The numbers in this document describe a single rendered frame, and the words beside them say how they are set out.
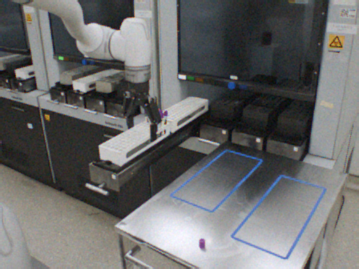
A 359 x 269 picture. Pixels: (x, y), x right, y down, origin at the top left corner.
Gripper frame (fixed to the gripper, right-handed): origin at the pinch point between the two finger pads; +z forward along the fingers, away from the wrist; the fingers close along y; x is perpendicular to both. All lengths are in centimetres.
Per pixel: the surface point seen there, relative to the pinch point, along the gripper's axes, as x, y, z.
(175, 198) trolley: -24.2, 31.2, 3.8
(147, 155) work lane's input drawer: -6.0, 6.6, 5.3
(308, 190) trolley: -1, 63, 4
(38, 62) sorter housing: 38, -111, -7
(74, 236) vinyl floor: 7, -64, 86
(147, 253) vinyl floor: 20, -19, 86
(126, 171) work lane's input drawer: -17.6, 6.7, 6.0
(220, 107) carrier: 36.5, 14.4, -0.9
